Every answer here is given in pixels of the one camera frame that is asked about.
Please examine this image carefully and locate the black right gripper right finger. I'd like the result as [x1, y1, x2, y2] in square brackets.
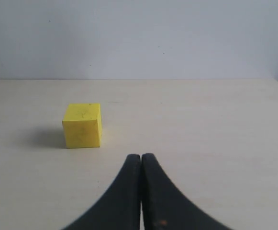
[141, 153, 229, 230]

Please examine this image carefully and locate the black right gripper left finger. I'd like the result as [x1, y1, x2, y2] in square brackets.
[65, 154, 141, 230]

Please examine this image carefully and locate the yellow foam cube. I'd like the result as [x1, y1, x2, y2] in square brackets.
[62, 103, 102, 149]

